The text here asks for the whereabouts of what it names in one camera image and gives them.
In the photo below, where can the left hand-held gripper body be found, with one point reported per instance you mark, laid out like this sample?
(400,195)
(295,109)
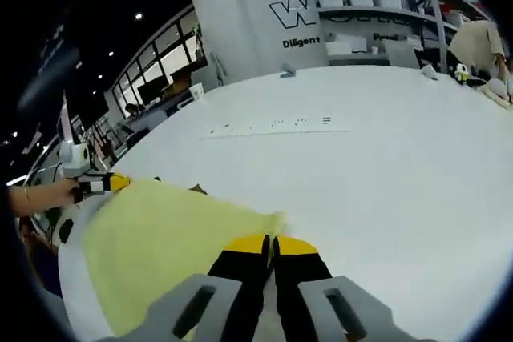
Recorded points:
(74,158)

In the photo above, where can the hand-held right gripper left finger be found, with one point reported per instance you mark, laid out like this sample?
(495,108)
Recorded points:
(240,274)

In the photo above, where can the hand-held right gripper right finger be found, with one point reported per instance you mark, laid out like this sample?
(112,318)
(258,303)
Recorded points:
(298,270)

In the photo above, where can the yellow garment with coloured sleeves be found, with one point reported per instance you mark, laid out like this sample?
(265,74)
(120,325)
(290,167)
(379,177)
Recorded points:
(160,230)

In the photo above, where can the person's left hand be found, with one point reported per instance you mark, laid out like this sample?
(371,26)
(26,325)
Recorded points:
(73,193)

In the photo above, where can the black oval object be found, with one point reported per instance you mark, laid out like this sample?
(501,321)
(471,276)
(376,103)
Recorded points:
(67,230)

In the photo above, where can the white cup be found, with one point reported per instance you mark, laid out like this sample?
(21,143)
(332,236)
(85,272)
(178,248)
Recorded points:
(197,91)

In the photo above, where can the small grey table fixture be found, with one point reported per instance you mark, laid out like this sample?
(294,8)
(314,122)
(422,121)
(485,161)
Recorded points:
(288,71)

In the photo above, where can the small white table fixture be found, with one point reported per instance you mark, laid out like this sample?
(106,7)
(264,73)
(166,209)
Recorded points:
(429,72)

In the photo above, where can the grey chair back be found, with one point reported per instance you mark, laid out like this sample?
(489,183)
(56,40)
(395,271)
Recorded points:
(402,53)

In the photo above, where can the grey metal storage shelf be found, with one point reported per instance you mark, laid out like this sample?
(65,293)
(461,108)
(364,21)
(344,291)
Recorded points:
(372,21)

